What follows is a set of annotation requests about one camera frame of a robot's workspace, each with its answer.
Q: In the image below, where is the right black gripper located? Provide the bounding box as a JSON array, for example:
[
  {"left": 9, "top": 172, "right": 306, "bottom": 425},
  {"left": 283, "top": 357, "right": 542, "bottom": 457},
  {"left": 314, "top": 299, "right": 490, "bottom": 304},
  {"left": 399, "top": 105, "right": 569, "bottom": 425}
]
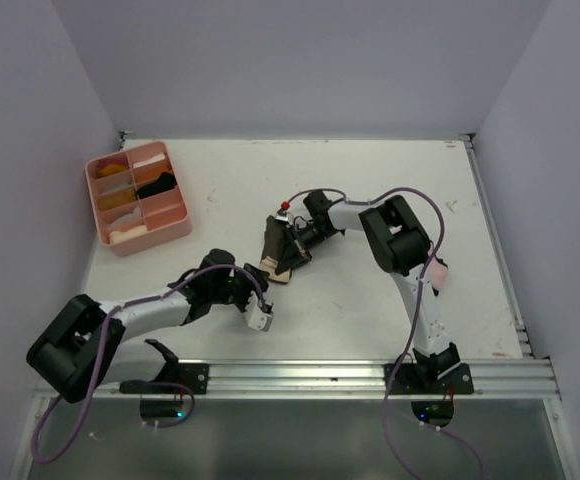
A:
[{"left": 277, "top": 222, "right": 335, "bottom": 276}]

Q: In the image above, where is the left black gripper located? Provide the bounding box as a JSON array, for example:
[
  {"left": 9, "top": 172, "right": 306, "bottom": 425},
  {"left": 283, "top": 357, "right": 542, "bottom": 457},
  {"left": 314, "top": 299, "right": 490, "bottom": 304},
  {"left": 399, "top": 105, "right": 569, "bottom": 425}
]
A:
[{"left": 210, "top": 263, "right": 269, "bottom": 313}]

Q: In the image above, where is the olive green underwear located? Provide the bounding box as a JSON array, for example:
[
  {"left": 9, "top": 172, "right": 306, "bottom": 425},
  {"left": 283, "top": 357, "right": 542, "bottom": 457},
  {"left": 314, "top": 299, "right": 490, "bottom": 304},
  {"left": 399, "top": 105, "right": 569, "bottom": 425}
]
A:
[{"left": 259, "top": 216, "right": 292, "bottom": 284}]

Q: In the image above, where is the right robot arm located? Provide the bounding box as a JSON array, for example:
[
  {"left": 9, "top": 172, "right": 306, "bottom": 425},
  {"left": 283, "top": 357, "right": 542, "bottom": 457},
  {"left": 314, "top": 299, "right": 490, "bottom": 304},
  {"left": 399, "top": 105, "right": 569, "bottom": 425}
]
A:
[{"left": 265, "top": 189, "right": 461, "bottom": 393}]

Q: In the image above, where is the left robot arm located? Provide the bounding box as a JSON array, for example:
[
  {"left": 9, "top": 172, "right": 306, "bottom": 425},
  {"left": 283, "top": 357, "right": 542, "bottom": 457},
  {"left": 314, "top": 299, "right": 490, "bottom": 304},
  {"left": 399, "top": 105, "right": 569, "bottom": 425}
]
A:
[{"left": 26, "top": 249, "right": 273, "bottom": 403}]

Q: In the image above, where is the pink underwear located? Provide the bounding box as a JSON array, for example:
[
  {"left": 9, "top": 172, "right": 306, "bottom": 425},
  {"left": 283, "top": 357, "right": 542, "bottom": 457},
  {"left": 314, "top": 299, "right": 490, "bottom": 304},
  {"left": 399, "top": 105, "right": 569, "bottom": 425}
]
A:
[{"left": 427, "top": 257, "right": 449, "bottom": 293}]

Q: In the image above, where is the black rolled garment in tray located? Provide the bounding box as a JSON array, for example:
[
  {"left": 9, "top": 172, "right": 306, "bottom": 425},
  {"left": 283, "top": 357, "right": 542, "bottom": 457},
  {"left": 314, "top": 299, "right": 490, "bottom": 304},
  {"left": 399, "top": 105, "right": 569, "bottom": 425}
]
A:
[{"left": 136, "top": 172, "right": 177, "bottom": 199}]

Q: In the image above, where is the cream rolled garment in tray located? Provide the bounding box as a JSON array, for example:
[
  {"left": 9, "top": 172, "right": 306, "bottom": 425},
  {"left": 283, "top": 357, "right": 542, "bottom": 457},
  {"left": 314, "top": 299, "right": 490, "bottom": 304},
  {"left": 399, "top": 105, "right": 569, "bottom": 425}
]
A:
[{"left": 109, "top": 225, "right": 147, "bottom": 245}]

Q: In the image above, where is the pink divided organizer tray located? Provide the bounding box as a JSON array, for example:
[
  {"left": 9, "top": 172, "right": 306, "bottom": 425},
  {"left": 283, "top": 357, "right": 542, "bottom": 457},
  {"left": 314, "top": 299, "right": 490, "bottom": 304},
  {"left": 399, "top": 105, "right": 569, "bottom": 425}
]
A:
[{"left": 85, "top": 141, "right": 192, "bottom": 257}]

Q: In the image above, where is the orange rolled garment in tray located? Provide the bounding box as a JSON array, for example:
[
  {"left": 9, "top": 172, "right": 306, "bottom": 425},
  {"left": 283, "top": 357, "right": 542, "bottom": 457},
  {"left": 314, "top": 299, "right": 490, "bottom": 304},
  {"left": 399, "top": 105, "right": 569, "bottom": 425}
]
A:
[{"left": 97, "top": 190, "right": 136, "bottom": 211}]

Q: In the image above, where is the white rolled garment in tray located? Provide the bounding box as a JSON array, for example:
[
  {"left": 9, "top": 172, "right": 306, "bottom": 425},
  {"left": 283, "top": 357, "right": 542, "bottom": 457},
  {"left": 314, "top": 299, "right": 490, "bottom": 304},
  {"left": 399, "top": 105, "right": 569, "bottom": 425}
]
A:
[{"left": 133, "top": 153, "right": 167, "bottom": 169}]

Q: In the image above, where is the yellow rolled garment in tray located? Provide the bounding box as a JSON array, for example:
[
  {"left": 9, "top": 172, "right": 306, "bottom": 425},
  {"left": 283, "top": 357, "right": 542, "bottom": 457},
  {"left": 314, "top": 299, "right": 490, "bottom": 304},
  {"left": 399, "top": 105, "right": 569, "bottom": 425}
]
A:
[{"left": 95, "top": 159, "right": 128, "bottom": 178}]

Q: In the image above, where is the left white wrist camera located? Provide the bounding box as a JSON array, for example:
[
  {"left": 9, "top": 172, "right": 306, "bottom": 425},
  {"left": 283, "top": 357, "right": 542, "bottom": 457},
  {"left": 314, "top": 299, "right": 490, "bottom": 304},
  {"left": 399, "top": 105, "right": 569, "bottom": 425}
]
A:
[{"left": 244, "top": 303, "right": 274, "bottom": 332}]

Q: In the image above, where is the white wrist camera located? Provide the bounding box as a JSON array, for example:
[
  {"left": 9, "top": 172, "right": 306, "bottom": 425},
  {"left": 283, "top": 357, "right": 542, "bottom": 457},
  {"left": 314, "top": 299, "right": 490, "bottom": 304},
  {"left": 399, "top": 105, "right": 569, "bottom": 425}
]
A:
[
  {"left": 274, "top": 201, "right": 294, "bottom": 225},
  {"left": 244, "top": 303, "right": 274, "bottom": 332}
]

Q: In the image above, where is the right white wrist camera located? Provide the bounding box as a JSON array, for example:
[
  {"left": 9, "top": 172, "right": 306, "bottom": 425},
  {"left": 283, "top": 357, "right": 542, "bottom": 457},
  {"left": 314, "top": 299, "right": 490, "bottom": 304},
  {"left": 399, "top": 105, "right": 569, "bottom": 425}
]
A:
[{"left": 274, "top": 201, "right": 294, "bottom": 225}]

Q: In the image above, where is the aluminium mounting rail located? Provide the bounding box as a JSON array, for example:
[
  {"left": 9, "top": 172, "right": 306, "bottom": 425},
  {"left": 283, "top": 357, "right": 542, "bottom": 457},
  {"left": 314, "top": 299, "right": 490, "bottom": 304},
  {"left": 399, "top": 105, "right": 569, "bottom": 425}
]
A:
[{"left": 33, "top": 357, "right": 566, "bottom": 400}]

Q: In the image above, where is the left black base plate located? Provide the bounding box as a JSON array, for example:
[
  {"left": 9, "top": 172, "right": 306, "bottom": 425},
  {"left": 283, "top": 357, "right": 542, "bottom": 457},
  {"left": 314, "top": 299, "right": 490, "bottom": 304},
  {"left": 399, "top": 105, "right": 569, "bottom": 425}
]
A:
[{"left": 118, "top": 362, "right": 211, "bottom": 395}]

